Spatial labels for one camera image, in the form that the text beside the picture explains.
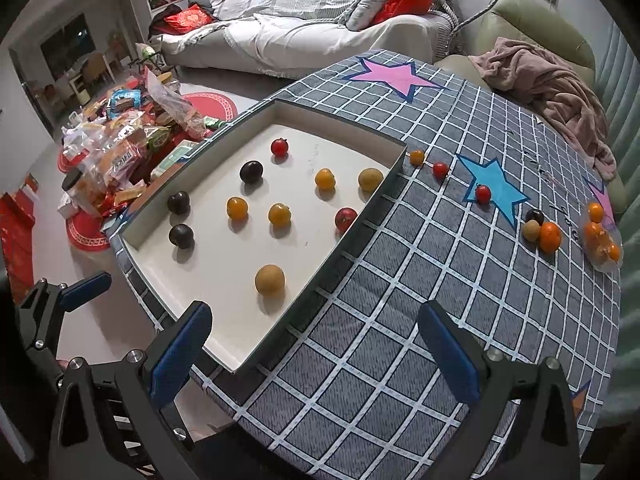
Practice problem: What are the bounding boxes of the clear plastic bag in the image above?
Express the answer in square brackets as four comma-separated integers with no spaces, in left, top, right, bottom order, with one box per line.
[580,200,623,273]

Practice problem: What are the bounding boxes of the grey checked star tablecloth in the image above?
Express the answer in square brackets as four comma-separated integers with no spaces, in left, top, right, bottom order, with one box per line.
[112,50,623,466]

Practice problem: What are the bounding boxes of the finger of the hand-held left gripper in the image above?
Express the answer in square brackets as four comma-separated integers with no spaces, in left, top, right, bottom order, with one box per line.
[14,280,68,356]
[59,271,113,312]

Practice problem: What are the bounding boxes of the pile of snack packets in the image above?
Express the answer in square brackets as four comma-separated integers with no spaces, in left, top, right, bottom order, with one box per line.
[57,72,236,221]

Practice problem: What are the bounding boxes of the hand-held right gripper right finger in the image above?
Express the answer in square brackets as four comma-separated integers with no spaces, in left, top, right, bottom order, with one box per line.
[417,300,581,480]

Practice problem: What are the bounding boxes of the red patterned square cushion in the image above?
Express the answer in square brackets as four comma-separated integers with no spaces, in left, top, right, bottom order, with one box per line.
[165,4,213,36]

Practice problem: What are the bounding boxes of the white tray box grey sides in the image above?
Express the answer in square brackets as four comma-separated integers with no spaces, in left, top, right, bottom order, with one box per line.
[117,100,407,373]

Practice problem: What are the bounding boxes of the grey gooseneck cable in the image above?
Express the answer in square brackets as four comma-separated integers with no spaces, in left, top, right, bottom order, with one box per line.
[452,0,521,41]

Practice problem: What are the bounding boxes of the wooden chair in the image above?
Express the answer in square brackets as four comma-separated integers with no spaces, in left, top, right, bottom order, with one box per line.
[81,52,115,92]

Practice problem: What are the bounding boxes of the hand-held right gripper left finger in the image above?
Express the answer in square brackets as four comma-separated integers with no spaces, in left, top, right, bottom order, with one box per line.
[47,301,214,480]

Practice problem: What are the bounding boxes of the red box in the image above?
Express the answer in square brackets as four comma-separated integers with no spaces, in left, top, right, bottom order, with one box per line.
[0,192,37,302]

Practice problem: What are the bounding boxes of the white covered sofa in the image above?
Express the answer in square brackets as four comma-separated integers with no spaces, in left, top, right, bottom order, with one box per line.
[160,0,461,81]

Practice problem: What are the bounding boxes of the pink blanket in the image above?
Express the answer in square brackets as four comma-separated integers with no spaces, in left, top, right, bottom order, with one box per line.
[470,37,618,181]

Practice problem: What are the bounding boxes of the beige armchair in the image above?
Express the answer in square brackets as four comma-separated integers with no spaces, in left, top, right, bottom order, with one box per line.
[435,0,626,216]

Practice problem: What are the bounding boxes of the red patterned floor mat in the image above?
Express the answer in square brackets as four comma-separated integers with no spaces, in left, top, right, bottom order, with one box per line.
[57,150,117,251]

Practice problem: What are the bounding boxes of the plain red pillow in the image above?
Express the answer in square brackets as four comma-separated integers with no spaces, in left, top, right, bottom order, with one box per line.
[377,0,433,23]

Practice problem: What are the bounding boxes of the red round floor mat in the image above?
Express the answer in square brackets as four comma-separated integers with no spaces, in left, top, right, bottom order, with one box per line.
[177,92,236,123]

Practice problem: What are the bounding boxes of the orange mandarin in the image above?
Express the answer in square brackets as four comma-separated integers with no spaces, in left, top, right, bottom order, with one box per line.
[538,222,563,253]

